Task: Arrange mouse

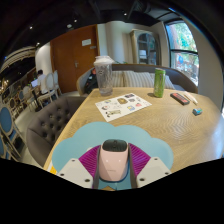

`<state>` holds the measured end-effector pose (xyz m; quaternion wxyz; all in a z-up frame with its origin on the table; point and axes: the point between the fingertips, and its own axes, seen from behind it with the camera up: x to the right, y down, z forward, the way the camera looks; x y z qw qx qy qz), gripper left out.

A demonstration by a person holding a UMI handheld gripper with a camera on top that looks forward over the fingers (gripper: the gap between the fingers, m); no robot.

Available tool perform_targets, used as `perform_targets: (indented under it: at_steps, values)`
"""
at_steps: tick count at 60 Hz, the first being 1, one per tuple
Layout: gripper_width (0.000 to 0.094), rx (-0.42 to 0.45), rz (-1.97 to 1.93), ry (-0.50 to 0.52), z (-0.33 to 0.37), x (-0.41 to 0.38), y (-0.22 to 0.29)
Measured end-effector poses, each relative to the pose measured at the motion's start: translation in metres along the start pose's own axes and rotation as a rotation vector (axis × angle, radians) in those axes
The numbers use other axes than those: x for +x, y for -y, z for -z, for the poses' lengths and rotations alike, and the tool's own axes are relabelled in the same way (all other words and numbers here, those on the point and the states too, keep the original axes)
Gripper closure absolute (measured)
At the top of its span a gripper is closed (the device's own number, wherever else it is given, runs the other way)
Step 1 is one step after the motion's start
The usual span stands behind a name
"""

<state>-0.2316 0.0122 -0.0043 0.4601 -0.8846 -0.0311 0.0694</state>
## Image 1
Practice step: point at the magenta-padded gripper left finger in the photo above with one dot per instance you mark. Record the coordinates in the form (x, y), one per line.
(78, 171)

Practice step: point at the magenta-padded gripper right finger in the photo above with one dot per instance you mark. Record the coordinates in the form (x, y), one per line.
(150, 170)

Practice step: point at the pink computer mouse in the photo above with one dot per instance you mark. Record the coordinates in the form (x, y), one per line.
(113, 161)

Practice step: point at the light blue cloud mouse pad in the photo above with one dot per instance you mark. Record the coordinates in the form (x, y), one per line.
(83, 136)

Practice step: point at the grey tufted armchair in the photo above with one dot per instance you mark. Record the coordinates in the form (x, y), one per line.
(50, 126)

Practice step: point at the white sticker sheet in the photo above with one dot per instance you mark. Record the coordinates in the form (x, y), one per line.
(121, 106)

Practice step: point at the small teal box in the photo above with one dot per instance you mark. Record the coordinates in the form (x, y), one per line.
(197, 111)

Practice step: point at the black and red flat box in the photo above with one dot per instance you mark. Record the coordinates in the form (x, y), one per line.
(180, 98)

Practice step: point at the group of dining chairs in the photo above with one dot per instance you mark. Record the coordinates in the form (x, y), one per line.
(10, 123)

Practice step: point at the green drink can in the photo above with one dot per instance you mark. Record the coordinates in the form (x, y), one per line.
(159, 83)

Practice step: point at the black backpack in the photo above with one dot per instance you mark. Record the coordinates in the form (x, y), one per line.
(90, 85)

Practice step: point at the striped cushion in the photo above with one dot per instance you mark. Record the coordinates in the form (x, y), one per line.
(138, 79)
(118, 79)
(169, 82)

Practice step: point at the clear plastic shaker bottle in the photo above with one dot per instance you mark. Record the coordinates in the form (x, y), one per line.
(104, 78)

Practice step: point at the brown curved sofa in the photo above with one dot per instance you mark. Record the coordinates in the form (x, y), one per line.
(181, 78)

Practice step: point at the person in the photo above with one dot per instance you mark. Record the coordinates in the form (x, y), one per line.
(41, 81)

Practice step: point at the brown wooden door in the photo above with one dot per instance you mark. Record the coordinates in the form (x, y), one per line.
(70, 60)

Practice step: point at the wooden glass-door cabinet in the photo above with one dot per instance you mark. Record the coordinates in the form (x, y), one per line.
(145, 48)

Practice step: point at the black-framed window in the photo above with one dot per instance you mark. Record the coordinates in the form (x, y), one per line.
(183, 50)

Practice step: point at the white door sign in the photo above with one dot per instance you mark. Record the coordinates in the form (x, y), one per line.
(86, 42)

